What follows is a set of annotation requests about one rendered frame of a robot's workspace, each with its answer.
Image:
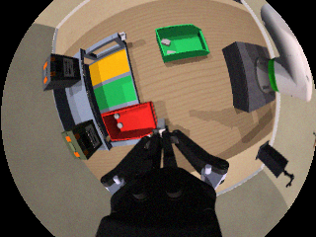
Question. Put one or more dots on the red bin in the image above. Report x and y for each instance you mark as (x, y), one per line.
(137, 122)

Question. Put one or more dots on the green bin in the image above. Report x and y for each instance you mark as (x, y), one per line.
(187, 40)

